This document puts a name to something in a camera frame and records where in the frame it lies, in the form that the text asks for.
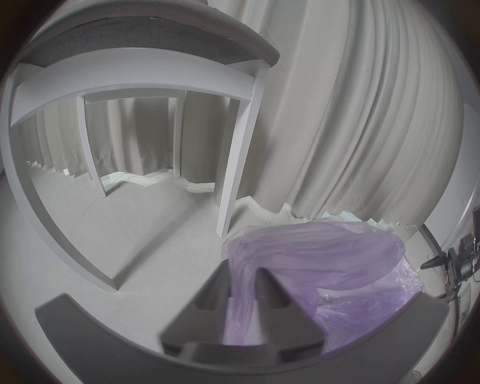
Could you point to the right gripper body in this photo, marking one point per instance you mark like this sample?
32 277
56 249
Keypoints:
453 266

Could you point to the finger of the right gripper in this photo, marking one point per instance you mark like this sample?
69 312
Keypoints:
438 261

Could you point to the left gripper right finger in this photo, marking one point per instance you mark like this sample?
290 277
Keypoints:
285 326

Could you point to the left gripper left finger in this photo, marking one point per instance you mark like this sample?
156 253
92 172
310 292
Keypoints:
202 318

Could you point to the purple plastic bag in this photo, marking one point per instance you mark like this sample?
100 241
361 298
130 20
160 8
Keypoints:
318 255

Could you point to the white curtain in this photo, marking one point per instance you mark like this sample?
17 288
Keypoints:
300 131
405 131

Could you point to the grey padded white chair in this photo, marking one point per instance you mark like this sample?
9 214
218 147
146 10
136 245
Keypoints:
131 80

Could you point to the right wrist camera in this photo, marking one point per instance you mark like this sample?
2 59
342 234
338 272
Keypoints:
467 245

